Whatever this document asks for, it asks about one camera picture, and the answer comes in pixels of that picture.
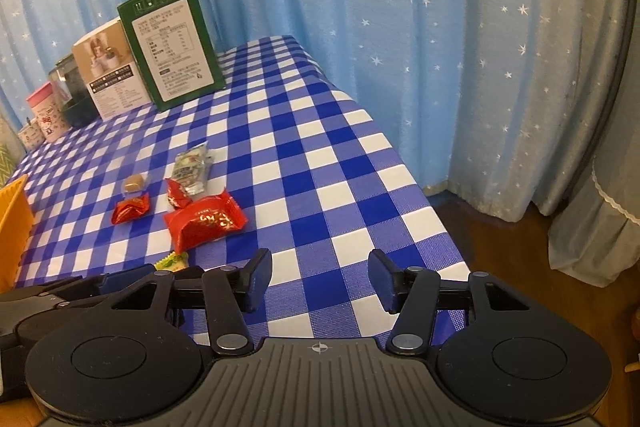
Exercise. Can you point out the large red snack packet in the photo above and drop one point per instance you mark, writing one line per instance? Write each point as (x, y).
(205, 219)

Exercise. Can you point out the grey clear snack packet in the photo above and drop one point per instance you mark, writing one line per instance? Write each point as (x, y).
(192, 167)

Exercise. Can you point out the white cardboard box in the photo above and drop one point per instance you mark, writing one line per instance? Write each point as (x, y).
(110, 72)

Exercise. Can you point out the orange plastic tray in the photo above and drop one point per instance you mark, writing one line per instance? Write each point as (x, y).
(12, 227)

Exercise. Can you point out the green zigzag cushion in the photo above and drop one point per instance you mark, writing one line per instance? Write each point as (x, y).
(4, 164)

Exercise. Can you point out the pink cartoon thermos cup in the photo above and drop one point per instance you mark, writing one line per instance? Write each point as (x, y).
(47, 117)

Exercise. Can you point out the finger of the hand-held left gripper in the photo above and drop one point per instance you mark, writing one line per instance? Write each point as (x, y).
(30, 289)
(85, 299)

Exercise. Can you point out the red patterned candy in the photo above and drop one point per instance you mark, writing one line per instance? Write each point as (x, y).
(177, 197)

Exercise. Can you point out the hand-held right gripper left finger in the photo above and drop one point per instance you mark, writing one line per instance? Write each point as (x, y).
(260, 277)

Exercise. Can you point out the small red candy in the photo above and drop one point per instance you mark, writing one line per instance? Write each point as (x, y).
(130, 210)

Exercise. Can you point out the dark glass jar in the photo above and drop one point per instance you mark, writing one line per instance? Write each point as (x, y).
(77, 107)

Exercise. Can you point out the yellow green candy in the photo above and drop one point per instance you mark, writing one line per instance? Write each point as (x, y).
(172, 262)

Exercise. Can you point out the brown candy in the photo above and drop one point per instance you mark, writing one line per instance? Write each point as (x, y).
(134, 183)

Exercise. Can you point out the blue white checkered tablecloth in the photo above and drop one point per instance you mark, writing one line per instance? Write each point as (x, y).
(310, 187)

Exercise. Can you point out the blue star curtain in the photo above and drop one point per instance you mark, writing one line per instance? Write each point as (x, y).
(400, 32)

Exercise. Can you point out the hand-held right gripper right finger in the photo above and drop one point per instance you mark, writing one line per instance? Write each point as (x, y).
(382, 279)

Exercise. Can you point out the green cardboard box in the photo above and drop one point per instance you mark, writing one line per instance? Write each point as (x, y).
(175, 57)

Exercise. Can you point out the grey curtain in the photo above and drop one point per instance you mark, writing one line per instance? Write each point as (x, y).
(617, 57)

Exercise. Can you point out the small white patterned cup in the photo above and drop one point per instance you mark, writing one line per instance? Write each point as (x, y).
(30, 137)

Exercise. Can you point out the lace-trimmed grey cloth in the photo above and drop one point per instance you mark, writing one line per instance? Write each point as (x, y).
(595, 232)

